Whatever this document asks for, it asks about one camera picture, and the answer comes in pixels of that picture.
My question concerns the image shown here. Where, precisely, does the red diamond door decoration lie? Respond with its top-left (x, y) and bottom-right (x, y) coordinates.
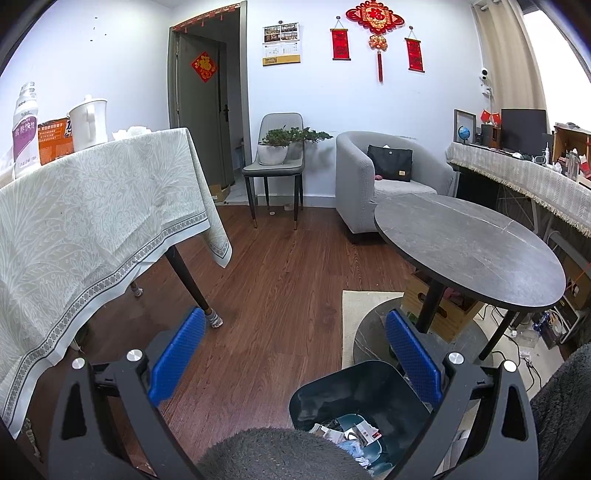
top-left (191, 51), bottom-right (218, 83)

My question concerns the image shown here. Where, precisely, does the picture frame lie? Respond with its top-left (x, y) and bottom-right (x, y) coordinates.
top-left (453, 109), bottom-right (478, 145)

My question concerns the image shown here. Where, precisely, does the grey armchair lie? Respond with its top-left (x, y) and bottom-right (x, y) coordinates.
top-left (335, 130), bottom-right (456, 244)

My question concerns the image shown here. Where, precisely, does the beige floor rug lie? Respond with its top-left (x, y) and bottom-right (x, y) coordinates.
top-left (341, 289), bottom-right (408, 371)

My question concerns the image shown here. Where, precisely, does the white tissue paper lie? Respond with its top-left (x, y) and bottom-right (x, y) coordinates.
top-left (112, 125), bottom-right (151, 140)

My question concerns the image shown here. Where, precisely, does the wooden crate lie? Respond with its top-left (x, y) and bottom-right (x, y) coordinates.
top-left (401, 271), bottom-right (486, 343)

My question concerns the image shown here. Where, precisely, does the wooden bookshelf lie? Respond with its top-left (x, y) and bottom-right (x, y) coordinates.
top-left (551, 122), bottom-right (591, 179)

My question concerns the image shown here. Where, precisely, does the person's left leg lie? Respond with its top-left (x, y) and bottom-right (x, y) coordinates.
top-left (196, 427), bottom-right (371, 480)

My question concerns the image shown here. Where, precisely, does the orange cardboard box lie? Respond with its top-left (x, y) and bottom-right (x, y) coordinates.
top-left (37, 120), bottom-right (75, 165)

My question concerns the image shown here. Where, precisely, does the fringed patterned desk cloth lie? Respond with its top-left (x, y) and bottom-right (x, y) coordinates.
top-left (445, 141), bottom-right (591, 237)

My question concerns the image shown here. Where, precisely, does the grey-green door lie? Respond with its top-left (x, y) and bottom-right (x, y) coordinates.
top-left (168, 10), bottom-right (250, 191)

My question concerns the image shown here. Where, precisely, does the round dark stone table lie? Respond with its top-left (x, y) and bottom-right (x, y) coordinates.
top-left (353, 193), bottom-right (567, 371)

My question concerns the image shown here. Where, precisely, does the person's leg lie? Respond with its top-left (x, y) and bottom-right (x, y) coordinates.
top-left (196, 427), bottom-right (371, 480)
top-left (530, 343), bottom-right (591, 480)

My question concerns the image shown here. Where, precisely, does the small wooden speaker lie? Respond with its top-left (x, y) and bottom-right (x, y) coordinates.
top-left (479, 123), bottom-right (501, 149)

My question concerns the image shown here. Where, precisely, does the pile of discarded wrappers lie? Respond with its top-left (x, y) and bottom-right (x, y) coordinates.
top-left (308, 412), bottom-right (385, 468)

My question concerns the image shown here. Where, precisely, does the dark teal waste bin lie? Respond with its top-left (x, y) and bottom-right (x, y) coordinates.
top-left (289, 360), bottom-right (434, 480)

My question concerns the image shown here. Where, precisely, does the person's right leg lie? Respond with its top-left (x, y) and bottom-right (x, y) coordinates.
top-left (530, 343), bottom-right (591, 480)

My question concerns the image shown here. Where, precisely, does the potted green plant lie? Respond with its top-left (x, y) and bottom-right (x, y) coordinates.
top-left (256, 126), bottom-right (334, 166)

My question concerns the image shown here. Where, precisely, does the grey dining chair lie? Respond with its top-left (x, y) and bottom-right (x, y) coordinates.
top-left (242, 113), bottom-right (306, 231)

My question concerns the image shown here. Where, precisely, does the white plastic bottle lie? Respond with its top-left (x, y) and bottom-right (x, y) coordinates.
top-left (11, 82), bottom-right (40, 179)

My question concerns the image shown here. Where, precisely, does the black monitor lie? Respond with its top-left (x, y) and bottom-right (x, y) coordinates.
top-left (501, 108), bottom-right (548, 153)

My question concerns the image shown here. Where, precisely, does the wall calendar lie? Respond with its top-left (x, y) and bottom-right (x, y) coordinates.
top-left (262, 23), bottom-right (302, 67)

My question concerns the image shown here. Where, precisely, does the red knot wall ornament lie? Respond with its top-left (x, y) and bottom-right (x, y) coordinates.
top-left (346, 1), bottom-right (405, 83)

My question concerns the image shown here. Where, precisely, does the white electric kettle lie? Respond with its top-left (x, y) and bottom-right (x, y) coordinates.
top-left (68, 94), bottom-right (110, 151)

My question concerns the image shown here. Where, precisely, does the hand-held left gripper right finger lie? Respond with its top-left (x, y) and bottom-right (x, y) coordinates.
top-left (385, 309), bottom-right (541, 480)

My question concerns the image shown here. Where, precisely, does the black flat bag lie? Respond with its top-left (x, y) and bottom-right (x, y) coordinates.
top-left (367, 144), bottom-right (413, 182)

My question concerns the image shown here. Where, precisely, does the white patterned tablecloth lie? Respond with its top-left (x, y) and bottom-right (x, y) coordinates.
top-left (0, 127), bottom-right (233, 440)

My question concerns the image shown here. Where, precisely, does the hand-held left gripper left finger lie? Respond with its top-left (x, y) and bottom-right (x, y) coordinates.
top-left (48, 307), bottom-right (206, 480)

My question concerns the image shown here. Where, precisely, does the beige curtain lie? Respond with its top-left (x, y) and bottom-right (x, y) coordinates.
top-left (470, 0), bottom-right (551, 140)

